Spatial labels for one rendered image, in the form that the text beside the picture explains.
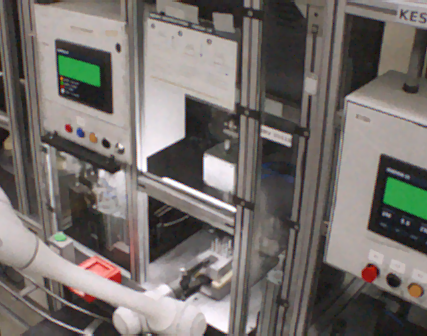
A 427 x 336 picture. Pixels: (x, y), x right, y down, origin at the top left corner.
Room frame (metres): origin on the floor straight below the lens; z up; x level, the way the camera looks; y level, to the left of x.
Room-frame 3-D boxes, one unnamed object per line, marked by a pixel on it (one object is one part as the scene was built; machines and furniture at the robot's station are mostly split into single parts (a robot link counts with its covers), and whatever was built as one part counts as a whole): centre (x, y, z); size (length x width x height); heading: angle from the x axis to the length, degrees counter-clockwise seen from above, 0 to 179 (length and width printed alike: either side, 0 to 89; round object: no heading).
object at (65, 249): (1.85, 0.38, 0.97); 0.08 x 0.08 x 0.12; 49
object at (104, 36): (1.96, 0.20, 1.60); 0.42 x 0.29 x 0.46; 49
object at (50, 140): (1.86, 0.29, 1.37); 0.36 x 0.04 x 0.04; 49
